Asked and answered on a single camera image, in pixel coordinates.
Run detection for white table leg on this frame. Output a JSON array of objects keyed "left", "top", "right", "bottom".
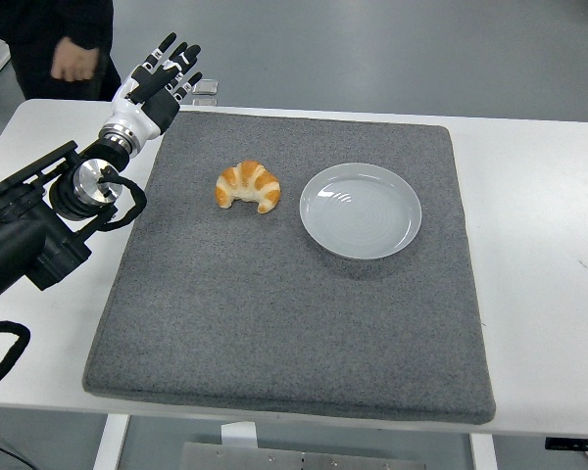
[
  {"left": 469, "top": 433, "right": 499, "bottom": 470},
  {"left": 92, "top": 414, "right": 131, "bottom": 470}
]

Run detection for black table control panel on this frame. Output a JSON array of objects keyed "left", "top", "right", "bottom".
[{"left": 544, "top": 435, "right": 588, "bottom": 452}]

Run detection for person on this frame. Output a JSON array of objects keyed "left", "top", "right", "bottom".
[{"left": 0, "top": 0, "right": 123, "bottom": 102}]

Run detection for person's hand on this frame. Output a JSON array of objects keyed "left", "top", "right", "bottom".
[{"left": 50, "top": 36, "right": 99, "bottom": 82}]

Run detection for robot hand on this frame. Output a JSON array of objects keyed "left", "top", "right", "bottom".
[{"left": 102, "top": 31, "right": 203, "bottom": 143}]

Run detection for grey felt mat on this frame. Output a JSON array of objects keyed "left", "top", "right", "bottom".
[{"left": 81, "top": 110, "right": 498, "bottom": 425}]

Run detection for round grey plate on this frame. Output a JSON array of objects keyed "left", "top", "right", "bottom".
[{"left": 298, "top": 163, "right": 423, "bottom": 261}]

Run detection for croissant bread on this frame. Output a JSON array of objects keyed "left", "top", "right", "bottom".
[{"left": 215, "top": 160, "right": 282, "bottom": 214}]

